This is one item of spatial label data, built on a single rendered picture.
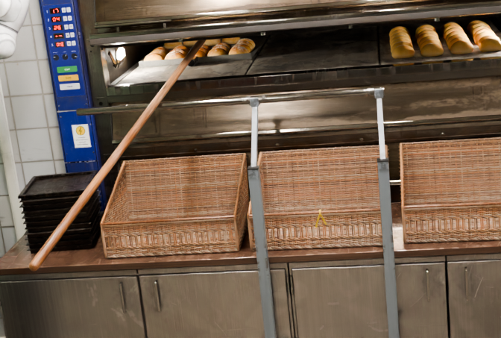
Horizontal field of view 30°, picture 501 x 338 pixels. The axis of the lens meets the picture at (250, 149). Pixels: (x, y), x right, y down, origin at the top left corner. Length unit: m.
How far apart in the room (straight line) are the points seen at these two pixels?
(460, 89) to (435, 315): 0.96
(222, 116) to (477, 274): 1.27
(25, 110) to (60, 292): 0.87
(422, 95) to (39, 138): 1.70
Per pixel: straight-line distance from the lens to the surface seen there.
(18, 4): 3.76
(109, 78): 4.22
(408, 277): 3.66
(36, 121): 4.28
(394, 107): 4.00
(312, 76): 3.98
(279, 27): 3.80
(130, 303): 3.84
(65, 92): 4.17
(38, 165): 4.33
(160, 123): 4.12
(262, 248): 3.58
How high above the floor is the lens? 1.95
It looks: 16 degrees down
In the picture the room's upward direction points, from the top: 6 degrees counter-clockwise
